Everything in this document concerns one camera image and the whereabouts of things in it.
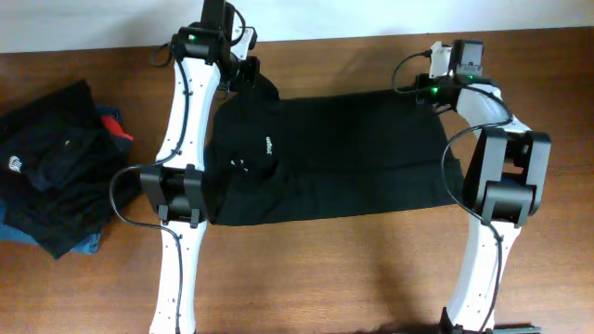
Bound black polo shirt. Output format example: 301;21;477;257
205;77;463;226

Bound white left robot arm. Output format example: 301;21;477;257
140;1;259;333

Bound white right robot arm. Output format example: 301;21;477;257
415;40;551;333

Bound red garment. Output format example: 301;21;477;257
101;115;134;141

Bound black garment with logo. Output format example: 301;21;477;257
1;81;140;259

